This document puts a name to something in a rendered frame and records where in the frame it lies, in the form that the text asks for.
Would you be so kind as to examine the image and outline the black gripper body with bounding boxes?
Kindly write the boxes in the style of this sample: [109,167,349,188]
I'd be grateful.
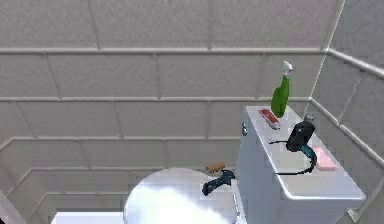
[285,113,318,165]

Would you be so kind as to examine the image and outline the green spray bottle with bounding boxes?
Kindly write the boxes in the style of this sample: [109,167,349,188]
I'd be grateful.
[270,60,295,119]

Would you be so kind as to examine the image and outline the red flat box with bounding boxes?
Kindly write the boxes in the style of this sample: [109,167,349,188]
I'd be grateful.
[257,108,282,131]

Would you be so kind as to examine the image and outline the white toilet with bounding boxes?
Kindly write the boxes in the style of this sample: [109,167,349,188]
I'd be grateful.
[122,105,367,224]

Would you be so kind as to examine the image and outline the pink soap bar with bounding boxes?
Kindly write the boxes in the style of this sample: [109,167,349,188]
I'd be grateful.
[311,146,338,172]

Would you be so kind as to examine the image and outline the brown scrub brush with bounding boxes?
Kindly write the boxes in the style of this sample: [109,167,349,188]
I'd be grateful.
[204,161,227,177]

